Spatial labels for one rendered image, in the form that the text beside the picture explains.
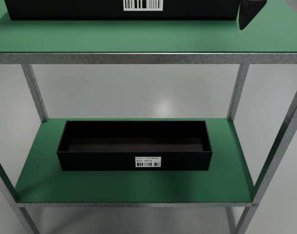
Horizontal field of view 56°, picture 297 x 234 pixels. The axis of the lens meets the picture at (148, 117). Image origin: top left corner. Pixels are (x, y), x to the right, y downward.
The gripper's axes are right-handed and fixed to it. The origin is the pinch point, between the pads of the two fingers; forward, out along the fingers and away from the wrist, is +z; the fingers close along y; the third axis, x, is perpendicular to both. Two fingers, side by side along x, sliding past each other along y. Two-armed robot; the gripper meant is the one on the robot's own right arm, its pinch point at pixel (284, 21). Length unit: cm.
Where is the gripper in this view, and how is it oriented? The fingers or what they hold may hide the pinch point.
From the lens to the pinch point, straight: 37.7
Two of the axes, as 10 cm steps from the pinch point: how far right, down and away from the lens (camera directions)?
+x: -0.1, 9.3, -3.7
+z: 0.0, 3.7, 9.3
